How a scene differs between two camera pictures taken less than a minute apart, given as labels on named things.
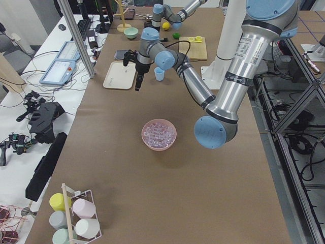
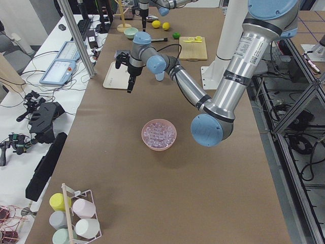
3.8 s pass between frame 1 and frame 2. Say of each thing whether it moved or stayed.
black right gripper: moved
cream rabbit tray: stayed
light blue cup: stayed
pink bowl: stayed
